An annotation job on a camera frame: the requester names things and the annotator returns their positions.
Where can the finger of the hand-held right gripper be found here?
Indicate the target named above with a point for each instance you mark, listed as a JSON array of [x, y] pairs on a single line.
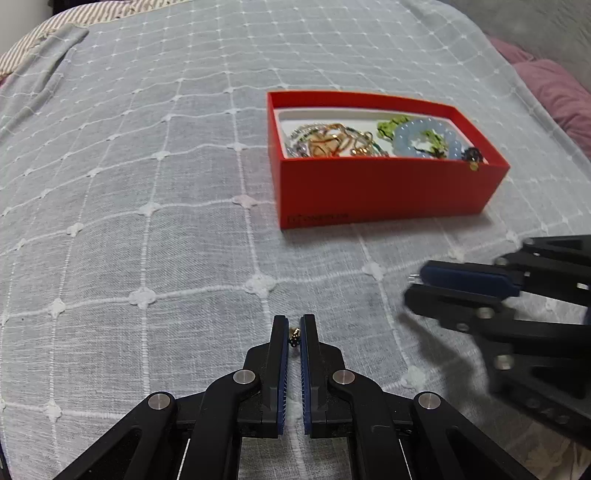
[[443, 304], [466, 277]]

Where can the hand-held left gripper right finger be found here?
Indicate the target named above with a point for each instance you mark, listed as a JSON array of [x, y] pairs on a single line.
[[305, 369]]

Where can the white box insert tray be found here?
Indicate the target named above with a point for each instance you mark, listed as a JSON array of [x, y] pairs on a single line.
[[323, 115]]

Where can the striped pillow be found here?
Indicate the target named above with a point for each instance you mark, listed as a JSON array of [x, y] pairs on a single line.
[[27, 50]]

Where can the red cardboard box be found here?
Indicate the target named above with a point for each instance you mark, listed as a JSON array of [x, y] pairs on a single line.
[[383, 189]]

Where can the small gold black earring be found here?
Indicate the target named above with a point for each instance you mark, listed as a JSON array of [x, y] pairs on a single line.
[[295, 337]]

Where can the pink cloth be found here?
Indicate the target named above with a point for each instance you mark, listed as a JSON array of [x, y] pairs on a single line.
[[558, 92]]

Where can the grey checked bedspread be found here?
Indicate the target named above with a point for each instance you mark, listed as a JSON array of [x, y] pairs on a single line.
[[138, 207]]

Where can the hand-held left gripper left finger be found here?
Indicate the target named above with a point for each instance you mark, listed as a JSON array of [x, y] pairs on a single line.
[[282, 369]]

